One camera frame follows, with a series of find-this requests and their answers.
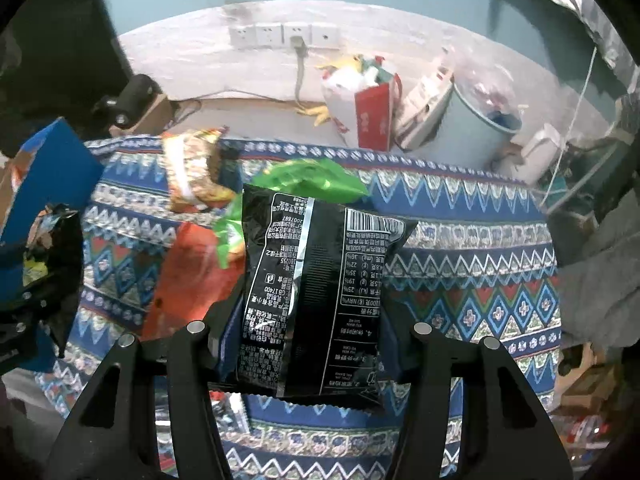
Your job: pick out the small brown cardboard box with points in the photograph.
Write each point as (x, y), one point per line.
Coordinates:
(155, 112)

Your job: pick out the banana peel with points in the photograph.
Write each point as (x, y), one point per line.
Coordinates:
(320, 112)

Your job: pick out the silver foil curtain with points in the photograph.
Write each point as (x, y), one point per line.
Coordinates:
(600, 25)

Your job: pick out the grey cloth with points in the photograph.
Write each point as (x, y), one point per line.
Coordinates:
(600, 270)

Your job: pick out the black round device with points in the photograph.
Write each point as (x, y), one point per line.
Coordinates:
(135, 92)

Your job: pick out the white paper packaging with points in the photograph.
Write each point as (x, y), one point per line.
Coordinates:
(425, 100)

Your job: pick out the plain orange snack packet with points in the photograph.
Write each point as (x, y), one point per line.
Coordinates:
(190, 270)

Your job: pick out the green snack packet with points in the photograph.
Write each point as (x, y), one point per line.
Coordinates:
(305, 177)

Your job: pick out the silver snack packet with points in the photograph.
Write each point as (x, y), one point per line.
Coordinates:
(232, 410)

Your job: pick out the white electric kettle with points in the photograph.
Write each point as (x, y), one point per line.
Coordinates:
(535, 155)

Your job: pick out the blue cardboard box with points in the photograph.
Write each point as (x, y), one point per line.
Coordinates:
(55, 160)

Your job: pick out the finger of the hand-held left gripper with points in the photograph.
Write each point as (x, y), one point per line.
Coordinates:
(20, 325)
(11, 260)

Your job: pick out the red paper bag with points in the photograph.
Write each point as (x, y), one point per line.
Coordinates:
(372, 115)

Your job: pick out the white wall socket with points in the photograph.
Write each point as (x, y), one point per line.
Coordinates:
(325, 36)
(243, 36)
(269, 35)
(287, 30)

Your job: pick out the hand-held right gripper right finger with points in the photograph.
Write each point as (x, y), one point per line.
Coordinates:
(400, 360)

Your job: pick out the dark multicoloured snack packet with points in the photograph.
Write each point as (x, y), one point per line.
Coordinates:
(65, 260)

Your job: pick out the light blue trash bin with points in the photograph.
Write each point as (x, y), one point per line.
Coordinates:
(465, 130)

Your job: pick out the black snack packet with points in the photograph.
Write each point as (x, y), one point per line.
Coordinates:
(310, 285)

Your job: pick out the blue patterned blanket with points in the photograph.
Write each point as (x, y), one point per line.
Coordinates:
(450, 270)

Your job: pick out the clear nut snack packet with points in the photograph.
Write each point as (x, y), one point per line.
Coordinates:
(187, 170)

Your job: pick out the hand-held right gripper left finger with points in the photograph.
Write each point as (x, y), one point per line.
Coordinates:
(210, 340)

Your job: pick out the black cloth-covered wardrobe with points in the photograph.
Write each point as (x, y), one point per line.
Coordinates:
(60, 60)

